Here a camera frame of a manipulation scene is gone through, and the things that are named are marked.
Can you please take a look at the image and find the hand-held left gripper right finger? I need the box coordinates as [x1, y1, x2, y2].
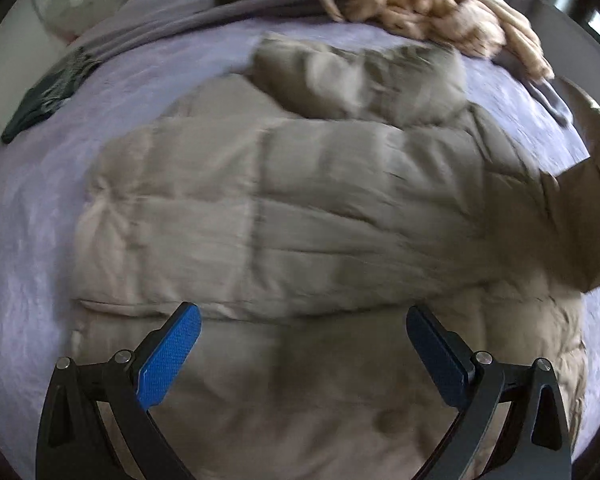
[405, 305, 573, 480]

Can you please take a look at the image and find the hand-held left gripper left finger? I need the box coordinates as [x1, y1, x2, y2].
[36, 302, 202, 480]

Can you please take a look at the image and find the beige puffer jacket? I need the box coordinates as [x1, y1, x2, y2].
[72, 35, 600, 480]

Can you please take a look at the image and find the purple plush blanket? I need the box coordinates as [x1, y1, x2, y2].
[0, 0, 600, 461]

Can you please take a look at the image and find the dark green garment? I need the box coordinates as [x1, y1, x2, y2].
[2, 47, 101, 143]

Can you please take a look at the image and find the grey cloth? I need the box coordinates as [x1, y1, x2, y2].
[75, 0, 573, 126]

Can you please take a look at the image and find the grey upholstered panel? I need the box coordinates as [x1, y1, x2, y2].
[527, 0, 600, 126]

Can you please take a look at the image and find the striped beige garment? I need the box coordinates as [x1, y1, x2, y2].
[317, 0, 556, 81]

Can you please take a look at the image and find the white round fan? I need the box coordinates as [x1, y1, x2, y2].
[47, 0, 123, 41]

